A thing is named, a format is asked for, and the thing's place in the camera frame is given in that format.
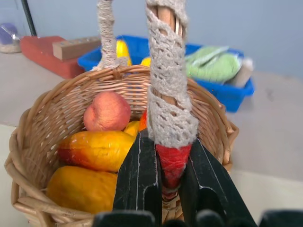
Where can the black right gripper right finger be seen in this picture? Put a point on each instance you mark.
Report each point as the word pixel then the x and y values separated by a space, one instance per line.
pixel 208 184

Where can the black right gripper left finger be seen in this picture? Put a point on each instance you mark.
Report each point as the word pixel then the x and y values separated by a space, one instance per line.
pixel 138 179

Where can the yellow red mango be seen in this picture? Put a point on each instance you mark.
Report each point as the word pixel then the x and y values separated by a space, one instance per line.
pixel 95 151

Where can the small yellow fruit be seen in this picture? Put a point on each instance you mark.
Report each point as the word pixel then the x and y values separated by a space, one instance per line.
pixel 132 128

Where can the orange red fruit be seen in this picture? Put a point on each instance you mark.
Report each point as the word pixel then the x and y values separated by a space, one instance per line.
pixel 143 123

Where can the yellow orange mango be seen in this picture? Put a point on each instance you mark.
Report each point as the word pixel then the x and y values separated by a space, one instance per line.
pixel 81 189

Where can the pink peach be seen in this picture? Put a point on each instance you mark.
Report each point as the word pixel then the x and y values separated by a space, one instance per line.
pixel 107 111

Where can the blue plastic bin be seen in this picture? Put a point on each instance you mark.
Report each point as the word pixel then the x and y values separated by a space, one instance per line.
pixel 227 92

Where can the white beige packaged item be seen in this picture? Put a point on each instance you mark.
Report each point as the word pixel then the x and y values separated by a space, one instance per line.
pixel 242 72

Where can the green packaged item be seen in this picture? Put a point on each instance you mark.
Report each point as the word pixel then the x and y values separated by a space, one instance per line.
pixel 213 63

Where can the yellow fruit in bin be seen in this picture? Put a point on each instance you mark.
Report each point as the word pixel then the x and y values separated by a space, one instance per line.
pixel 123 52

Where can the wooden block with holes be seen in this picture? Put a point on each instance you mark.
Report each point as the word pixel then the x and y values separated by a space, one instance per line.
pixel 74 48

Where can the red box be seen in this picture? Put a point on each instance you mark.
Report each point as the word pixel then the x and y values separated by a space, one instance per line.
pixel 45 55

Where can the clear jar with purple lid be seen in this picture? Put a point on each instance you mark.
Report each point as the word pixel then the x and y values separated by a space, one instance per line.
pixel 9 37

